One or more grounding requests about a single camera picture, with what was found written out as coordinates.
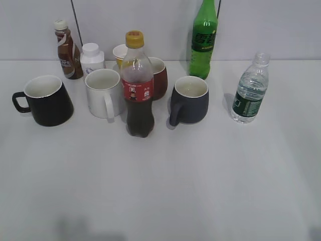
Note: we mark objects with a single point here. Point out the clear water bottle green label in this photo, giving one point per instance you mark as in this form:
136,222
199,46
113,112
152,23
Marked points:
251,90

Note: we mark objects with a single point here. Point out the black mug white interior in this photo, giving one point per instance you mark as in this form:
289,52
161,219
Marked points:
47,99

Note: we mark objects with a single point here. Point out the yellow paper cup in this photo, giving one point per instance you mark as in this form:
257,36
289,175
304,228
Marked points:
119,52

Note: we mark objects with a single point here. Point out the dark grey mug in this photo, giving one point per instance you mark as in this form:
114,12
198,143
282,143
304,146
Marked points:
189,101

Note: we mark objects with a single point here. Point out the dark red mug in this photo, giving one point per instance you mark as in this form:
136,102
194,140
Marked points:
160,77

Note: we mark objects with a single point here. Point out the cola bottle yellow cap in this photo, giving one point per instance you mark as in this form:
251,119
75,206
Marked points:
137,78

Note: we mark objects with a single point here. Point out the white ceramic mug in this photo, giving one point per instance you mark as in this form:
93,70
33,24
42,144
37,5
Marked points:
104,93

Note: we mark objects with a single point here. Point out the white plastic jar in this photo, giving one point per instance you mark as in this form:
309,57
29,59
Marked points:
91,58

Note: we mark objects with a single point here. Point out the green soda bottle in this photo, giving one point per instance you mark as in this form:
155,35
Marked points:
203,39

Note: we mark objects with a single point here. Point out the brown coffee drink bottle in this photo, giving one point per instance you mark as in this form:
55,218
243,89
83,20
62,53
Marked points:
68,52

